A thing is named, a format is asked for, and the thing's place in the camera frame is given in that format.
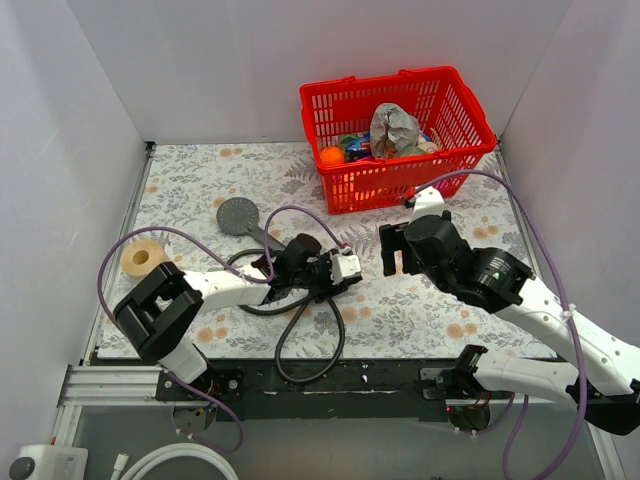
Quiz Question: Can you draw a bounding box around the grey shower head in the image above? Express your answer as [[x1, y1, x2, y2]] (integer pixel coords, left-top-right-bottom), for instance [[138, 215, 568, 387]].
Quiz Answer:
[[216, 197, 285, 251]]

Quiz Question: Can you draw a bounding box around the white hose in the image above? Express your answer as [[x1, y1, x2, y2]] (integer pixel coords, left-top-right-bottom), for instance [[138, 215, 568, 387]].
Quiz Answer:
[[112, 443, 239, 480]]

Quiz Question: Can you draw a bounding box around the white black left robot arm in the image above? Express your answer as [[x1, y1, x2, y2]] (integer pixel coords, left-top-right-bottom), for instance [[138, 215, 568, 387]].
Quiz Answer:
[[113, 234, 362, 400]]

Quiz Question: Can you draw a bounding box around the white box with grey button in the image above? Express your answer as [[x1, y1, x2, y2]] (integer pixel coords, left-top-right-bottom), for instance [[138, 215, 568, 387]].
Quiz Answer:
[[9, 444, 88, 480]]

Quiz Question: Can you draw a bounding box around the white round item in basket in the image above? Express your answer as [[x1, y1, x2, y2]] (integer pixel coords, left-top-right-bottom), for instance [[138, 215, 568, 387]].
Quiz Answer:
[[417, 142, 439, 154]]

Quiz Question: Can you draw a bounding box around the orange fruit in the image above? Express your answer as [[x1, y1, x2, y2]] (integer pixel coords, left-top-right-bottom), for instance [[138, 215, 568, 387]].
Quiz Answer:
[[320, 146, 345, 167]]

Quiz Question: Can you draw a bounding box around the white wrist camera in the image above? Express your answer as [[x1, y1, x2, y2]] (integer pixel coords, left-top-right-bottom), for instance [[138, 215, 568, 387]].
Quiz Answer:
[[330, 245, 362, 285], [403, 187, 445, 222]]

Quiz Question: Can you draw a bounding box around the beige tape roll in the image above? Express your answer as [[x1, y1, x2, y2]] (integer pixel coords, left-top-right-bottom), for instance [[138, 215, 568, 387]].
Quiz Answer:
[[120, 239, 170, 283]]

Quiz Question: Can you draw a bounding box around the red plastic basket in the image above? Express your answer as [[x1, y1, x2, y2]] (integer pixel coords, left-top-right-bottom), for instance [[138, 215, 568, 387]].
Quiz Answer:
[[299, 66, 496, 214]]

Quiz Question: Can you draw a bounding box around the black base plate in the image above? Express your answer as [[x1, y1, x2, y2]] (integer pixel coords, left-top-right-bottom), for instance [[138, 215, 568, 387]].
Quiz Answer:
[[154, 357, 514, 424]]

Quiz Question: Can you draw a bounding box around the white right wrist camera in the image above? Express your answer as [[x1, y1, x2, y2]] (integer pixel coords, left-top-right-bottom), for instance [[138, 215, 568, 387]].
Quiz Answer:
[[403, 187, 445, 222]]

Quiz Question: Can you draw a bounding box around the aluminium rail frame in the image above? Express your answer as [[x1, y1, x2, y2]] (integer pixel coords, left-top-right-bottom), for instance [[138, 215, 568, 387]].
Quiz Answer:
[[52, 362, 626, 480]]

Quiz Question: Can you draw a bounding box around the dark metal shower hose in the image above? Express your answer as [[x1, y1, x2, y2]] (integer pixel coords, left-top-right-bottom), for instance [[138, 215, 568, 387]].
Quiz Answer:
[[227, 247, 346, 384]]

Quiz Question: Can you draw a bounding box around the green round item in basket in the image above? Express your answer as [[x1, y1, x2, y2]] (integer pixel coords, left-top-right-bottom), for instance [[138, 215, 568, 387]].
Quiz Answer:
[[395, 146, 425, 158]]

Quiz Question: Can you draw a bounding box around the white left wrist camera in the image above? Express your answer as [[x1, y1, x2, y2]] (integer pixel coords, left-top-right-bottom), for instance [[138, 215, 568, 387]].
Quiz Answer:
[[330, 245, 362, 285]]

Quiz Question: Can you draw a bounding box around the blue snack packet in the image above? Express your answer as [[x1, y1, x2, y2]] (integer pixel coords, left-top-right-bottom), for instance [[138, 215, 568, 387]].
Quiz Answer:
[[344, 136, 371, 156]]

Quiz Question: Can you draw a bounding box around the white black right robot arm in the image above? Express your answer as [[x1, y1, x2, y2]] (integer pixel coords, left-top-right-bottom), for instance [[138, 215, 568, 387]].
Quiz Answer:
[[379, 212, 639, 435]]

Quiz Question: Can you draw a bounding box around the floral table mat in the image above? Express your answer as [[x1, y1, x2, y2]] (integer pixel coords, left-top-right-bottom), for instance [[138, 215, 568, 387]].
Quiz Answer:
[[94, 142, 559, 360]]

